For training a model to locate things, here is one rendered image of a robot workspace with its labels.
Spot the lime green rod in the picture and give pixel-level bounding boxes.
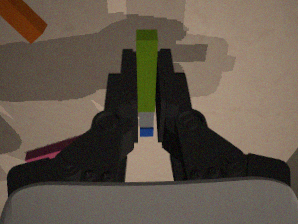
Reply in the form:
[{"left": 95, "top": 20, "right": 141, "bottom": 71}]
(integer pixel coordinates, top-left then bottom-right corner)
[{"left": 136, "top": 29, "right": 158, "bottom": 112}]

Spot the small blue cube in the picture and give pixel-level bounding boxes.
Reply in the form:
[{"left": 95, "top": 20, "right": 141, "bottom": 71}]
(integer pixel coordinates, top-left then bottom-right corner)
[{"left": 140, "top": 127, "right": 154, "bottom": 137}]

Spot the dark pink rod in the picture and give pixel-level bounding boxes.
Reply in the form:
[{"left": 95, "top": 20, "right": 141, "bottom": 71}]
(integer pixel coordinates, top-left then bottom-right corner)
[{"left": 25, "top": 135, "right": 81, "bottom": 162}]

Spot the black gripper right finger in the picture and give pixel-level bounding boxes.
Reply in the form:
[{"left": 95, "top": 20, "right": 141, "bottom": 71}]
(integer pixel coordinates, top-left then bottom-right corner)
[{"left": 155, "top": 49, "right": 291, "bottom": 188}]

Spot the orange rod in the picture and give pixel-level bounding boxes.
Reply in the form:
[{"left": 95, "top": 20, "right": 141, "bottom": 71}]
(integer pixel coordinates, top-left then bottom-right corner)
[{"left": 0, "top": 0, "right": 48, "bottom": 44}]

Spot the grey rectangular block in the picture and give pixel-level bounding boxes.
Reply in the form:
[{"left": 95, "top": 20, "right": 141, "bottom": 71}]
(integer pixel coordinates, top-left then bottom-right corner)
[{"left": 139, "top": 112, "right": 154, "bottom": 127}]

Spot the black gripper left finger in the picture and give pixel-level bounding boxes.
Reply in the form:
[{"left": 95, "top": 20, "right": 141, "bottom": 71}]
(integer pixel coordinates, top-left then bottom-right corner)
[{"left": 7, "top": 49, "right": 138, "bottom": 197}]

